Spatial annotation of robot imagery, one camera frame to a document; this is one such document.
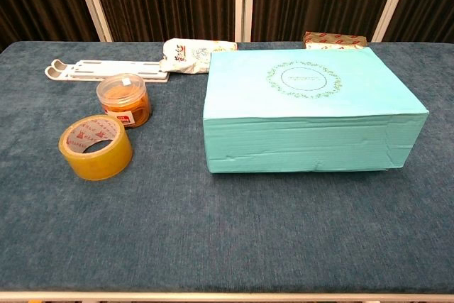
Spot light blue shoe box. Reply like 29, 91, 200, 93
202, 46, 430, 175

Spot white printed snack bag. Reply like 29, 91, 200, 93
159, 38, 238, 75

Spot blue fabric table cover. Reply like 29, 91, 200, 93
0, 40, 454, 295

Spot clear jar of rubber bands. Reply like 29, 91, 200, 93
96, 72, 153, 130

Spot yellow packing tape roll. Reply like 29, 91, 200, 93
58, 114, 134, 182

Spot white plastic folding stand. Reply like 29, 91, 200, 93
44, 58, 171, 85

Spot gold red-print packet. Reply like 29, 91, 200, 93
303, 31, 367, 50

